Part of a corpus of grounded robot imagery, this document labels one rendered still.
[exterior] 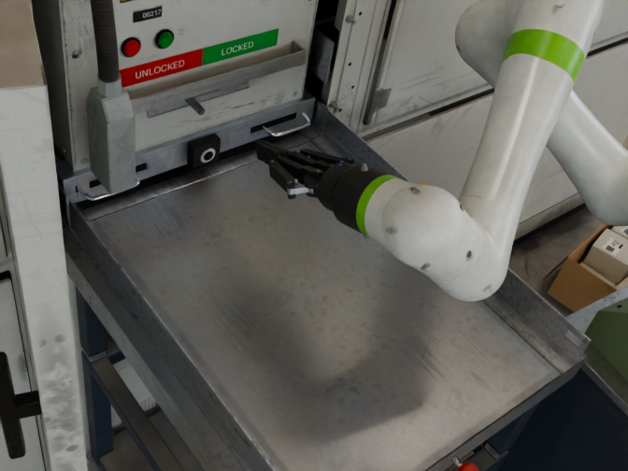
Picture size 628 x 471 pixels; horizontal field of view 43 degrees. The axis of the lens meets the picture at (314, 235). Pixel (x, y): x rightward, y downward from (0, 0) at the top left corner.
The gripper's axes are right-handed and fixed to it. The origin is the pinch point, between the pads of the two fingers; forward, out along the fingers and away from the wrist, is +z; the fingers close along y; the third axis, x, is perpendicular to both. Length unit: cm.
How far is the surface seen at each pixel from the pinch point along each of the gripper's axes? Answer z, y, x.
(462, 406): -37.0, 5.8, -32.5
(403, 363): -26.7, 3.3, -28.8
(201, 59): 18.5, -0.3, 12.3
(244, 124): 23.1, 9.5, -3.6
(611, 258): 19, 138, -86
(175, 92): 15.5, -7.7, 9.1
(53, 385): -48, -54, 12
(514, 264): 45, 123, -93
